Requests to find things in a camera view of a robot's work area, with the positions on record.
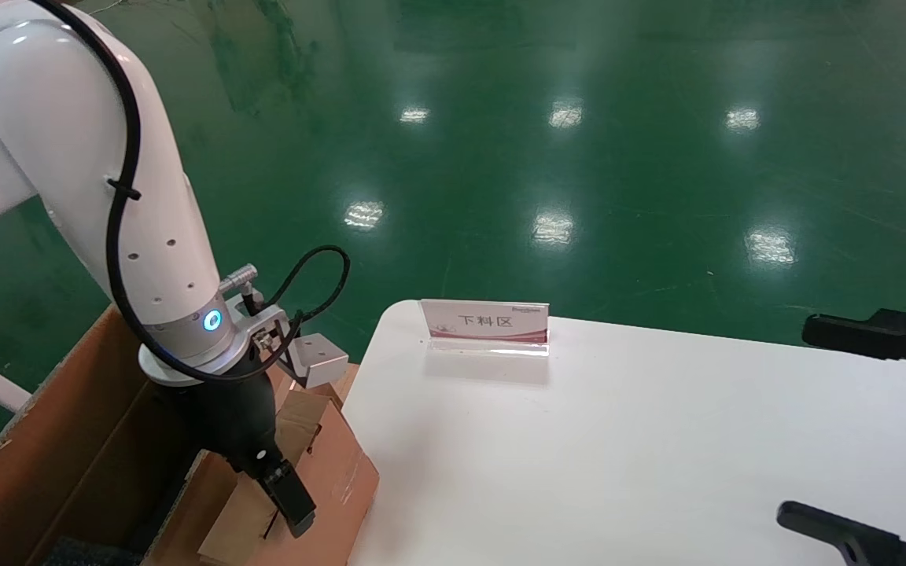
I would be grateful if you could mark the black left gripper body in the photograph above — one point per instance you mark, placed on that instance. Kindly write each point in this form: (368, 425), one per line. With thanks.
(237, 424)

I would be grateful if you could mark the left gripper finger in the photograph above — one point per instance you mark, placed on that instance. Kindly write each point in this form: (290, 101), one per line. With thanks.
(292, 503)

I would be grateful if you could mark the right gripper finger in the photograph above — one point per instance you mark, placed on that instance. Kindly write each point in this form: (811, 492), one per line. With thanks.
(893, 338)
(854, 538)

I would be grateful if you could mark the small cardboard box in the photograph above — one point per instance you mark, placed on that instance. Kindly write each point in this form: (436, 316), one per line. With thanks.
(335, 472)

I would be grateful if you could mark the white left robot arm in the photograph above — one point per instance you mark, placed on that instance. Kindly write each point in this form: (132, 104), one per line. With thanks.
(68, 157)

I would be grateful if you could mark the large cardboard box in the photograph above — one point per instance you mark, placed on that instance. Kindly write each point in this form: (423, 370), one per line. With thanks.
(52, 440)

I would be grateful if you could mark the acrylic sign with red print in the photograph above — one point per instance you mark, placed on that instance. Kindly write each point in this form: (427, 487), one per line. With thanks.
(484, 322)

